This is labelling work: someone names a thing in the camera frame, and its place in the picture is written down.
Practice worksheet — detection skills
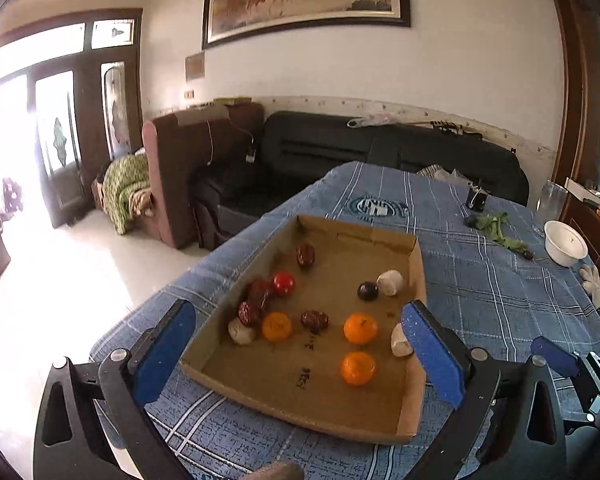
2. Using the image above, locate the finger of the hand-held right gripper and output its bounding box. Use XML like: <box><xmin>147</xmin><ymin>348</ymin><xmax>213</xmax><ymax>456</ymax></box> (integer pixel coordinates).
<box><xmin>530</xmin><ymin>336</ymin><xmax>600</xmax><ymax>413</ymax></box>

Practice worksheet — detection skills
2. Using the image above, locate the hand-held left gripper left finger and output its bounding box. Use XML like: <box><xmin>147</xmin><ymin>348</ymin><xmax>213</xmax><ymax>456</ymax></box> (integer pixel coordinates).
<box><xmin>32</xmin><ymin>299</ymin><xmax>198</xmax><ymax>480</ymax></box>

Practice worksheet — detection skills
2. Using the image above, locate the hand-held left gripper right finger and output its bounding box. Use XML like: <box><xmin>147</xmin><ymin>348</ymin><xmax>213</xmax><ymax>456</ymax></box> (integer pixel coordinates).
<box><xmin>401</xmin><ymin>300</ymin><xmax>568</xmax><ymax>480</ymax></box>

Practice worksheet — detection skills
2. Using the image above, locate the white yam chunk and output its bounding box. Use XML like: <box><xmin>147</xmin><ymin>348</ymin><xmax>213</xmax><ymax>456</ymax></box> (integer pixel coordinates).
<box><xmin>390</xmin><ymin>323</ymin><xmax>414</xmax><ymax>358</ymax></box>
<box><xmin>228</xmin><ymin>319</ymin><xmax>257</xmax><ymax>346</ymax></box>

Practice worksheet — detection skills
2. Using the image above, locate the white cylindrical yam piece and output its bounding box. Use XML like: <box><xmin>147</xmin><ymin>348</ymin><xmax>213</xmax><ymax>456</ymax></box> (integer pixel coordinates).
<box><xmin>376</xmin><ymin>270</ymin><xmax>404</xmax><ymax>297</ymax></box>

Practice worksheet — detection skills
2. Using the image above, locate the small red jujube date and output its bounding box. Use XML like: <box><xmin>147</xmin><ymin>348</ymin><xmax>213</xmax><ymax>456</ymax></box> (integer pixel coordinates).
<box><xmin>237</xmin><ymin>301</ymin><xmax>262</xmax><ymax>327</ymax></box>

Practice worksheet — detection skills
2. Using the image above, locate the orange tangerine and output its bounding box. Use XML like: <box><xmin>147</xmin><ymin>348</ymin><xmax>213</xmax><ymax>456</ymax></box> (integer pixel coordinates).
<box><xmin>343</xmin><ymin>313</ymin><xmax>379</xmax><ymax>345</ymax></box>
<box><xmin>261</xmin><ymin>312</ymin><xmax>294</xmax><ymax>343</ymax></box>
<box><xmin>340</xmin><ymin>351</ymin><xmax>377</xmax><ymax>387</ymax></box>

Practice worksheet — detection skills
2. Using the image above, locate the shallow cardboard box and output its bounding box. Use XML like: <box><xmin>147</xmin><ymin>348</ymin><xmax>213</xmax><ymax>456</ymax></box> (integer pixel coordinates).
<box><xmin>181</xmin><ymin>214</ymin><xmax>427</xmax><ymax>445</ymax></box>

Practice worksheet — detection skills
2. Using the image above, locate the large red jujube date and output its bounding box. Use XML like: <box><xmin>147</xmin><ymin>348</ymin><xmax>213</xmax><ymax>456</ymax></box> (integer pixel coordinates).
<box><xmin>300</xmin><ymin>310</ymin><xmax>330</xmax><ymax>333</ymax></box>

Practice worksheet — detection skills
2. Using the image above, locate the red tomato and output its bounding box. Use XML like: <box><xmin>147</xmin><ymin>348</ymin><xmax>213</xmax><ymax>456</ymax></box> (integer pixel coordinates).
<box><xmin>272</xmin><ymin>272</ymin><xmax>297</xmax><ymax>297</ymax></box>

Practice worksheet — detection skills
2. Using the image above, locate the white work glove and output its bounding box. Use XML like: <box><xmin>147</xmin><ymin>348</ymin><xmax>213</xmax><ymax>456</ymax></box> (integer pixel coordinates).
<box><xmin>580</xmin><ymin>265</ymin><xmax>600</xmax><ymax>313</ymax></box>

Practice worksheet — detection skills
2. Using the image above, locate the white bowl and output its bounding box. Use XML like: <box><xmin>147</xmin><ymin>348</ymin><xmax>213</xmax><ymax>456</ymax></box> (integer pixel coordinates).
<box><xmin>544</xmin><ymin>220</ymin><xmax>589</xmax><ymax>268</ymax></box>

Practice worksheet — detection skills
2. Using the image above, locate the wooden sideboard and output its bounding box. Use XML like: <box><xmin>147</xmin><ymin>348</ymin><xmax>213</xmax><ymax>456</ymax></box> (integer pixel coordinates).
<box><xmin>562</xmin><ymin>195</ymin><xmax>600</xmax><ymax>281</ymax></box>

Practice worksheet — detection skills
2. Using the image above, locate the green leafy vegetable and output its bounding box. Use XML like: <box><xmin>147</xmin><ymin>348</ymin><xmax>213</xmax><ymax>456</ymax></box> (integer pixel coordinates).
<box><xmin>472</xmin><ymin>212</ymin><xmax>530</xmax><ymax>256</ymax></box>

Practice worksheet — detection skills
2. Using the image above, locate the clear plastic container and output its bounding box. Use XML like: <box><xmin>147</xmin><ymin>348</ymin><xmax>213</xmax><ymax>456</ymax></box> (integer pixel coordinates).
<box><xmin>536</xmin><ymin>180</ymin><xmax>571</xmax><ymax>226</ymax></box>

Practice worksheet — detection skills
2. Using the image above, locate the white flat box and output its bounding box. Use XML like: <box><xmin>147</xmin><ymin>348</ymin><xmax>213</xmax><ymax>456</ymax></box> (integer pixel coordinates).
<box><xmin>565</xmin><ymin>177</ymin><xmax>598</xmax><ymax>201</ymax></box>

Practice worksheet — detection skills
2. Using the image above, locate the green patterned blanket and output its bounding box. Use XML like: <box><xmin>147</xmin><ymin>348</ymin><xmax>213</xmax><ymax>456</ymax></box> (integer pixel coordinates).
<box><xmin>100</xmin><ymin>154</ymin><xmax>153</xmax><ymax>235</ymax></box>

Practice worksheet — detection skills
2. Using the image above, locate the brown armchair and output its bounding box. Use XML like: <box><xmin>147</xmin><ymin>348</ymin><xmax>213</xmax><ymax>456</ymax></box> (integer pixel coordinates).
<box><xmin>141</xmin><ymin>102</ymin><xmax>266</xmax><ymax>250</ymax></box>

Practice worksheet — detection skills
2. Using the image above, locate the grey cloth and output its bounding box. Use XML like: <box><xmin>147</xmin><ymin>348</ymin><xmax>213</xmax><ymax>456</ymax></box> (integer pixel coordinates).
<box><xmin>417</xmin><ymin>165</ymin><xmax>468</xmax><ymax>183</ymax></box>

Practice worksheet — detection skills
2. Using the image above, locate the black sofa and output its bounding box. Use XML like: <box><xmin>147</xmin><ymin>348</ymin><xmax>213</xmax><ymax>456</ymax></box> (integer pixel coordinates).
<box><xmin>192</xmin><ymin>111</ymin><xmax>530</xmax><ymax>251</ymax></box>

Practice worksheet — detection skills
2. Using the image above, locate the parked scooter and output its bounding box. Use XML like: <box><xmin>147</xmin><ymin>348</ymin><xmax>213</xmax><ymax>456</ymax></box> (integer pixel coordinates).
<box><xmin>0</xmin><ymin>152</ymin><xmax>23</xmax><ymax>233</ymax></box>

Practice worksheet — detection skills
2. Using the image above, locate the dark metal rack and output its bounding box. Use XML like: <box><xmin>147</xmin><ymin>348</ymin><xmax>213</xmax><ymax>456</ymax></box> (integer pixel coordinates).
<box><xmin>430</xmin><ymin>120</ymin><xmax>483</xmax><ymax>138</ymax></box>

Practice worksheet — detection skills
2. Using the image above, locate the brown door with glass panels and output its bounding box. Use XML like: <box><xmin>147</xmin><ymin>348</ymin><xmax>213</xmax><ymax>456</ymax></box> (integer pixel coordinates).
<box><xmin>27</xmin><ymin>8</ymin><xmax>145</xmax><ymax>230</ymax></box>

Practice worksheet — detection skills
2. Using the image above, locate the black cylindrical device with wires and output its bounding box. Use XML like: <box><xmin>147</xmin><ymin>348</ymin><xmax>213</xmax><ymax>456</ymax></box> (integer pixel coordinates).
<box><xmin>466</xmin><ymin>184</ymin><xmax>488</xmax><ymax>211</ymax></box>

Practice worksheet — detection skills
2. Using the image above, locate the small brown wall plaque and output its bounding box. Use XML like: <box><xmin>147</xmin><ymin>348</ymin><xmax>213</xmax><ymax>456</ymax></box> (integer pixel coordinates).
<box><xmin>185</xmin><ymin>52</ymin><xmax>206</xmax><ymax>81</ymax></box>

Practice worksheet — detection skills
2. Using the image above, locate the brown wooden frame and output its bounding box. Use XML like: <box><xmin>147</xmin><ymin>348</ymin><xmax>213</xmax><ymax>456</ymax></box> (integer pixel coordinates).
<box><xmin>537</xmin><ymin>0</ymin><xmax>600</xmax><ymax>191</ymax></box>

